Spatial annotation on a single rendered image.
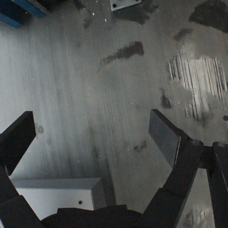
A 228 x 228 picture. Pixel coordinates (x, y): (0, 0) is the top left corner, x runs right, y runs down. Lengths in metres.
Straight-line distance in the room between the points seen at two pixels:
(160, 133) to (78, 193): 0.31
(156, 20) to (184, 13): 0.07
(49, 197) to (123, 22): 0.48
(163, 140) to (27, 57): 0.51
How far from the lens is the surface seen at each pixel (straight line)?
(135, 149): 0.44
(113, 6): 0.50
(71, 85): 0.49
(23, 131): 0.18
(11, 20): 0.63
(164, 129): 0.16
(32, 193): 0.53
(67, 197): 0.46
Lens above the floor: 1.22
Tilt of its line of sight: 74 degrees down
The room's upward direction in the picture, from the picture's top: 98 degrees counter-clockwise
